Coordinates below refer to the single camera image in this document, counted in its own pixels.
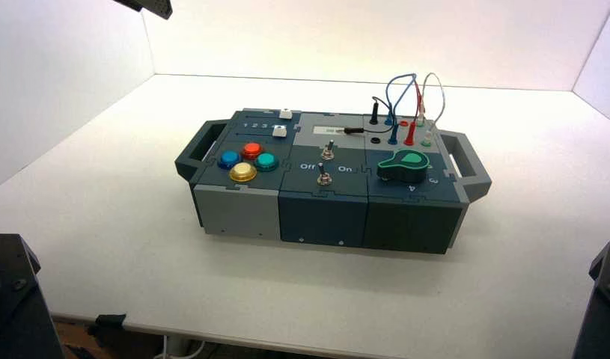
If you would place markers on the black table clamp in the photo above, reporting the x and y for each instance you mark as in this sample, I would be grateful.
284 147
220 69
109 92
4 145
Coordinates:
108 323

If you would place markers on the green push button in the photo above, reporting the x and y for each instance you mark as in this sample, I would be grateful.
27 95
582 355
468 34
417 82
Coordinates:
267 161

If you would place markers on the grey blue control box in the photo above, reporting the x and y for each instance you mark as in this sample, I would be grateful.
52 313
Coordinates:
324 218

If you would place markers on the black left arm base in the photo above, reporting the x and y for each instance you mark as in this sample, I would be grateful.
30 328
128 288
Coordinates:
17 307

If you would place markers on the red push button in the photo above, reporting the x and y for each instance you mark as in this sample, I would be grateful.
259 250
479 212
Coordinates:
252 150

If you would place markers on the white label strip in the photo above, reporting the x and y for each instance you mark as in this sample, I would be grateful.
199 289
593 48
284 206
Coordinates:
327 130

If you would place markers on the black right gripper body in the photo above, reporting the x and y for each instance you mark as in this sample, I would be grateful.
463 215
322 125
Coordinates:
153 6

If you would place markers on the white slider knob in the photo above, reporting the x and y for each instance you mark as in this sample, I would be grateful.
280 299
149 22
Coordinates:
285 114
280 131

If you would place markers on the yellow push button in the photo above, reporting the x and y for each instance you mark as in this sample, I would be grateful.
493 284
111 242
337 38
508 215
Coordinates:
243 172

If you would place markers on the metal toggle switch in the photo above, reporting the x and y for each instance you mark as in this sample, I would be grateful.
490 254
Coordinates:
324 177
328 151

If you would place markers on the green black rotary knob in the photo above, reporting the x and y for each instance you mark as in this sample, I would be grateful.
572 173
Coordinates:
401 168

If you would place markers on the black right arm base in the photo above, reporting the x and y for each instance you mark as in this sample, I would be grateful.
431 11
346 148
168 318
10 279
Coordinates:
602 312

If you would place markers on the blue push button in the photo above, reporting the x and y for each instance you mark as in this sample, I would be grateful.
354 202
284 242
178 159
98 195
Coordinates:
229 159

